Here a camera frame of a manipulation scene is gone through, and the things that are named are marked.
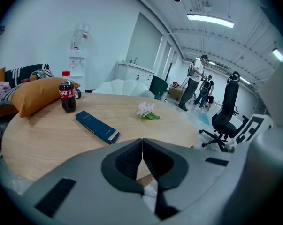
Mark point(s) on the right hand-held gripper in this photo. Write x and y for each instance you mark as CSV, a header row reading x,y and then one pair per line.
x,y
254,130

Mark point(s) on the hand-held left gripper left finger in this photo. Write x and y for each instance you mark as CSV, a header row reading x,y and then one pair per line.
x,y
89,184

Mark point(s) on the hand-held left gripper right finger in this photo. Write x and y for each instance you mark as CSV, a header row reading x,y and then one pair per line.
x,y
202,184

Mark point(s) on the white tissue pack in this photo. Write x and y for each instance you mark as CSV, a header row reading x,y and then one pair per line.
x,y
149,194

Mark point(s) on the dark blue box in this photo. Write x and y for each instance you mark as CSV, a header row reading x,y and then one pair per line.
x,y
96,126

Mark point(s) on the cola bottle red cap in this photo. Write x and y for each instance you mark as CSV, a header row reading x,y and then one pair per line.
x,y
67,97

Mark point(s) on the black tape roll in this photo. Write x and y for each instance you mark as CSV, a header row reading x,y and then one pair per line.
x,y
78,94

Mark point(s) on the pink artificial flower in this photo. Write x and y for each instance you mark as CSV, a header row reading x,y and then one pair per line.
x,y
146,109

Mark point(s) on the wooden coffee table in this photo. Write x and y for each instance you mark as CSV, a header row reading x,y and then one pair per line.
x,y
49,137

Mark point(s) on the black office chair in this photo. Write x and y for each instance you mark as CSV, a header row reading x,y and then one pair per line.
x,y
228,111

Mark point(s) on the teal board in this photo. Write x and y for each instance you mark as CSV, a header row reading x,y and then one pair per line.
x,y
203,117

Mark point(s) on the large cardboard box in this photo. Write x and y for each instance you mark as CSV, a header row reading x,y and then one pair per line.
x,y
176,92

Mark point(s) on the red bag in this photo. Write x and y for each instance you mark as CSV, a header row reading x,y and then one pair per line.
x,y
176,84

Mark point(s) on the white flower-shaped chair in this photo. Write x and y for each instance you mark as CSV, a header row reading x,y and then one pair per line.
x,y
124,88

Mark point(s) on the orange pillow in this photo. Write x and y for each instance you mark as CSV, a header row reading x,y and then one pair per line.
x,y
38,95

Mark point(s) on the white water dispenser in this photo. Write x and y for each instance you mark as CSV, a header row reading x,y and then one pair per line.
x,y
76,71

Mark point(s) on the white sink cabinet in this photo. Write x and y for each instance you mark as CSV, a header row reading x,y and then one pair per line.
x,y
134,75

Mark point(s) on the red book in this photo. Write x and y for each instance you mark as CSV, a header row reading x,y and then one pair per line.
x,y
25,80

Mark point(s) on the pink cloth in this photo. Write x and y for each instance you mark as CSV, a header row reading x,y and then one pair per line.
x,y
2,88

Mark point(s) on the chrome faucet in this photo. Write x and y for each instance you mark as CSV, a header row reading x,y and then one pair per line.
x,y
136,60

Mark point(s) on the grey roller blind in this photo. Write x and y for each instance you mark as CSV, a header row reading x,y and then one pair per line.
x,y
144,41

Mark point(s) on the clear water jug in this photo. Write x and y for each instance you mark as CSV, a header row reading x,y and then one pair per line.
x,y
81,36

